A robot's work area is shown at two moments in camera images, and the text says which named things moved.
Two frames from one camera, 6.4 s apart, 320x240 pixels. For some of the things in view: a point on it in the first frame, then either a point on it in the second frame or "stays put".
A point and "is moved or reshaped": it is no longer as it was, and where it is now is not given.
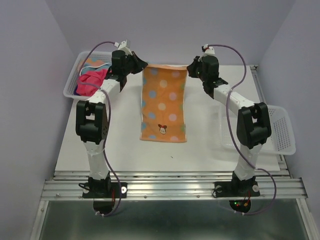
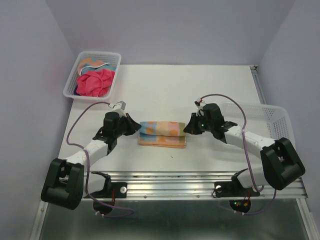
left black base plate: (104, 190) stays put
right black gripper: (191, 67) → (191, 127)
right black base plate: (238, 189) stays put
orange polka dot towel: (163, 101) is moved or reshaped
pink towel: (88, 83) stays put
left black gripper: (140, 63) → (133, 125)
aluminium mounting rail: (274, 184) stays put
